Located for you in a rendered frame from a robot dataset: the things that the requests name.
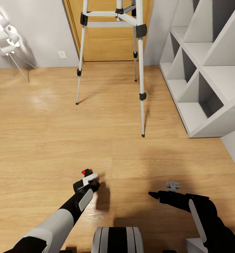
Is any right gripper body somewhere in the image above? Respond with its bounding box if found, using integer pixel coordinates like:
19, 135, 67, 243
160, 190, 180, 209

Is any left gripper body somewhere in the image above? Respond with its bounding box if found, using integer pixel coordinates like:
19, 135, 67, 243
87, 181, 99, 192

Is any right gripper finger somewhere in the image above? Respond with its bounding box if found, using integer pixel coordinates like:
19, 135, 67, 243
148, 191, 160, 199

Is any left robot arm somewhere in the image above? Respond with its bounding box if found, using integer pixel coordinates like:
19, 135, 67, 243
4, 173, 100, 253

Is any camera tripod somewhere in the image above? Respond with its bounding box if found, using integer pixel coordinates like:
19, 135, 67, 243
76, 0, 147, 137

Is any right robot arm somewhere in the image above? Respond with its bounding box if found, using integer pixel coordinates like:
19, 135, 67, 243
148, 181, 235, 253

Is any digital camera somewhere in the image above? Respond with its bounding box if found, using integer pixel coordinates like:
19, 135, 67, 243
73, 169, 94, 193

